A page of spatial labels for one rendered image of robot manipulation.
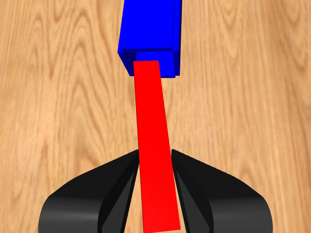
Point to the blue hollow socket block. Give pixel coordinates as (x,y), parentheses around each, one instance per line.
(148,29)

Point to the thin red peg bar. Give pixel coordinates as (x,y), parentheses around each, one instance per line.
(155,145)

